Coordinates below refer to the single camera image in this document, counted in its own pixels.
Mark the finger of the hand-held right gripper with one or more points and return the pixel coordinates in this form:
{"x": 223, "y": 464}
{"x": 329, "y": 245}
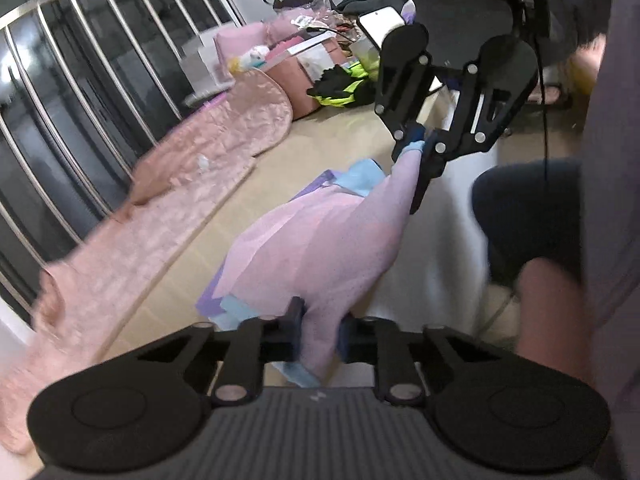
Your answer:
{"x": 465, "y": 130}
{"x": 414, "y": 135}

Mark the person's dark shorts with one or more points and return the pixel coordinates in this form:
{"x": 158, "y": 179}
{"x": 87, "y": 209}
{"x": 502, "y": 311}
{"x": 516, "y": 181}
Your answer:
{"x": 525, "y": 220}

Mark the steel window railing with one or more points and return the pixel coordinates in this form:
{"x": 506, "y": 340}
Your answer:
{"x": 80, "y": 125}

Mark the stack of white boxes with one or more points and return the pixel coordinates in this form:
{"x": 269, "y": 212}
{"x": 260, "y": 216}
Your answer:
{"x": 197, "y": 60}

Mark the black and yellow gloves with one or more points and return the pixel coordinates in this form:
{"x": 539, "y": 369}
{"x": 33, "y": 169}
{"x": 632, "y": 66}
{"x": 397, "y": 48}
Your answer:
{"x": 340, "y": 87}

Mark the white yellow plush toy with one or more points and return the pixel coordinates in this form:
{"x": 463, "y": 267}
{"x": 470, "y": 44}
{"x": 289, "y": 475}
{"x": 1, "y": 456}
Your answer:
{"x": 250, "y": 57}

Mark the white smartphone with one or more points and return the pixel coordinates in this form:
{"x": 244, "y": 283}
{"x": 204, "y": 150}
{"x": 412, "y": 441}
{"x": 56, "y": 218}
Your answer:
{"x": 382, "y": 25}

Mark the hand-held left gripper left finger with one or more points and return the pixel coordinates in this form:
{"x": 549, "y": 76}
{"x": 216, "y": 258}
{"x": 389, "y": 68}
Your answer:
{"x": 295, "y": 322}

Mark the pink quilted jacket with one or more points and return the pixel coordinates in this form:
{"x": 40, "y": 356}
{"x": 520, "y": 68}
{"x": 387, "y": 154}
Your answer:
{"x": 150, "y": 240}

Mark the person's bare leg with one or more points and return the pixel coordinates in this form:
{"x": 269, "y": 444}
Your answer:
{"x": 555, "y": 320}

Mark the pink blue purple vest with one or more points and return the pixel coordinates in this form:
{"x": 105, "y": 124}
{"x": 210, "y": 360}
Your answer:
{"x": 325, "y": 240}

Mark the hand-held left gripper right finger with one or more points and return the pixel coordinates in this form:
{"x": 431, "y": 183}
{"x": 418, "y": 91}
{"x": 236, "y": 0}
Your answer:
{"x": 347, "y": 340}

